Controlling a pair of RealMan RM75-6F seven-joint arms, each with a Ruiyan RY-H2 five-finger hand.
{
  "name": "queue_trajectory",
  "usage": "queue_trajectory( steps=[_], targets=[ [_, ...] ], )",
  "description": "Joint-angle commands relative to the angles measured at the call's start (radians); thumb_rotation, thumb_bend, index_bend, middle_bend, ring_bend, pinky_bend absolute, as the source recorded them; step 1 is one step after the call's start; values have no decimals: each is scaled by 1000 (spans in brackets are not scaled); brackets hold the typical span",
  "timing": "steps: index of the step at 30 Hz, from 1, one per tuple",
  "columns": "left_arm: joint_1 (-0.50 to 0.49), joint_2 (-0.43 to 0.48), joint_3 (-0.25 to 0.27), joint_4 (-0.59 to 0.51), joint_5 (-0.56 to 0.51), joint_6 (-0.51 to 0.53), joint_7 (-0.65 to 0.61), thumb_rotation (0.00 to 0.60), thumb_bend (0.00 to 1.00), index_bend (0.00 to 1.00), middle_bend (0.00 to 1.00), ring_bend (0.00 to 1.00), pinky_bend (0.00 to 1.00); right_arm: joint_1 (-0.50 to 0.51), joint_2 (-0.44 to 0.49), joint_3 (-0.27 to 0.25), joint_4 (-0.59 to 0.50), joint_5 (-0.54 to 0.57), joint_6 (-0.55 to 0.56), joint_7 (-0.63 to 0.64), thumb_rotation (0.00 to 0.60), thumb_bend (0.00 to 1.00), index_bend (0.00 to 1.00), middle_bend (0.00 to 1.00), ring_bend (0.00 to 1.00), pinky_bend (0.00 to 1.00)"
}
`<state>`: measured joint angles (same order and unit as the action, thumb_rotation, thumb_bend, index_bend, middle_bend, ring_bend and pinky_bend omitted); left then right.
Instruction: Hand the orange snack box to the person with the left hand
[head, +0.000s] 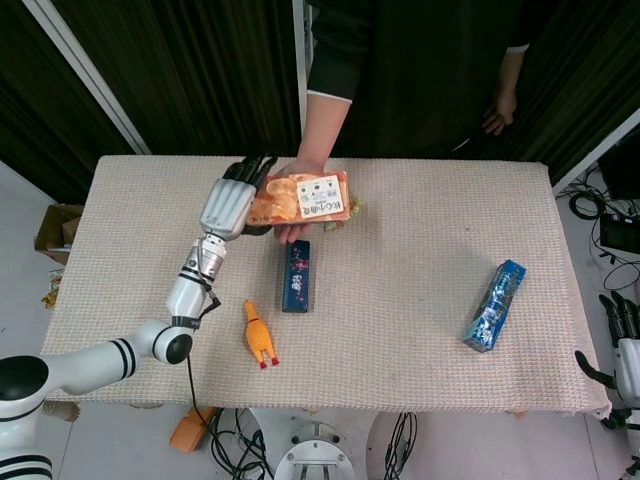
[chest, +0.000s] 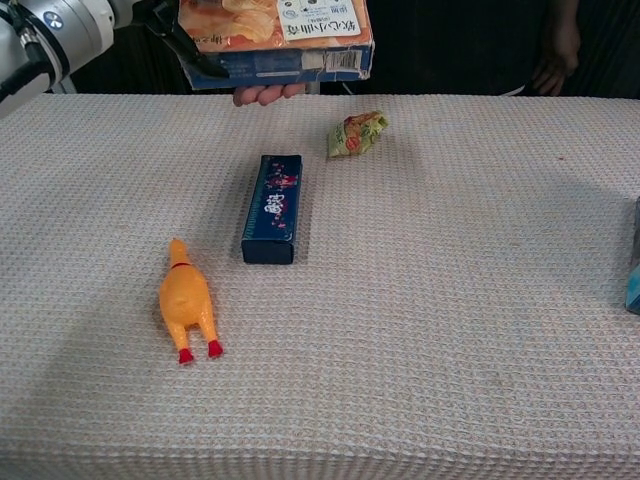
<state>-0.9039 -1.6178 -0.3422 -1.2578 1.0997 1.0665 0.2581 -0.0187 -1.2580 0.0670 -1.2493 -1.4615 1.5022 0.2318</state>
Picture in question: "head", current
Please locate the person's right forearm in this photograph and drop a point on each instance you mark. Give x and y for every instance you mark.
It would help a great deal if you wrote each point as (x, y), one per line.
(322, 130)

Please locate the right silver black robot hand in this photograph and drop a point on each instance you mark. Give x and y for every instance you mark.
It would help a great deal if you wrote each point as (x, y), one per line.
(627, 360)

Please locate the person's right hand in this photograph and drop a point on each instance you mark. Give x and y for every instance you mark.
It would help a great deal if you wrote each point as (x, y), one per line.
(305, 168)

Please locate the orange blue snack box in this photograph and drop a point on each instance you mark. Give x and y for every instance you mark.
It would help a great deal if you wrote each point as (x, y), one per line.
(310, 200)

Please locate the black monitor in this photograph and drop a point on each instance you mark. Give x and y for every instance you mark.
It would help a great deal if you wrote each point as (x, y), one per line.
(622, 170)

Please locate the dark pleated curtain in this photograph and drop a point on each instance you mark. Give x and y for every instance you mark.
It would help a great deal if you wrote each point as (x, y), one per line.
(190, 75)
(575, 65)

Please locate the blue snack packet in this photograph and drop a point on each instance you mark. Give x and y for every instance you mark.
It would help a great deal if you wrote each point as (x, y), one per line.
(495, 307)

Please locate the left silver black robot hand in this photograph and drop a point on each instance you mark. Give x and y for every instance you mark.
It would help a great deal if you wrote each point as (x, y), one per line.
(227, 207)

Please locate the green snack packet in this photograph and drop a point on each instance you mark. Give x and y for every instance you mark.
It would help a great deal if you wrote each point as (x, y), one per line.
(355, 207)

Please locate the person's left hand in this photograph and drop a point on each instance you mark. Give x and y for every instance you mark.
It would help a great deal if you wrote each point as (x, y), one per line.
(502, 115)

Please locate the dark blue rectangular box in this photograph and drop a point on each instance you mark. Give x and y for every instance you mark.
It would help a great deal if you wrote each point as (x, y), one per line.
(298, 275)

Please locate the black electronic device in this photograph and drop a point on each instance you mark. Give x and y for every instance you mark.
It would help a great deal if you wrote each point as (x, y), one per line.
(617, 232)

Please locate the person's left forearm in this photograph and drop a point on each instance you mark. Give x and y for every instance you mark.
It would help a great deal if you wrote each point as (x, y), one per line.
(515, 70)

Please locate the person's black clothed torso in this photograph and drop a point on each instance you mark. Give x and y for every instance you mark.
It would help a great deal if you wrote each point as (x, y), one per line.
(425, 75)

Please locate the brown cardboard box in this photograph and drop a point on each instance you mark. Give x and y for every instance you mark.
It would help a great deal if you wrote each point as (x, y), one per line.
(57, 232)

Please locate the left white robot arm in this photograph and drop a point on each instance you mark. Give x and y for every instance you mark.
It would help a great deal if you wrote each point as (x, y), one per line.
(100, 357)

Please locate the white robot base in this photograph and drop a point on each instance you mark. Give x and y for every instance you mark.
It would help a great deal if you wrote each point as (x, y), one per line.
(312, 455)

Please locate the white frame pole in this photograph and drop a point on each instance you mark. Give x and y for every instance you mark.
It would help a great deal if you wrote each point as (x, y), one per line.
(595, 152)
(301, 75)
(85, 70)

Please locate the yellow snack wrappers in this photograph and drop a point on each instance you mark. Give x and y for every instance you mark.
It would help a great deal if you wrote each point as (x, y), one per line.
(52, 290)

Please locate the beige waffle tablecloth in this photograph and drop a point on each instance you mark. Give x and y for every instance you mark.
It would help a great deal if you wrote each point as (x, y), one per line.
(400, 300)

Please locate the yellow rubber chicken toy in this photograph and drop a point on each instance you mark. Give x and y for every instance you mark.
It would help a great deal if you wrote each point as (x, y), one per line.
(259, 337)

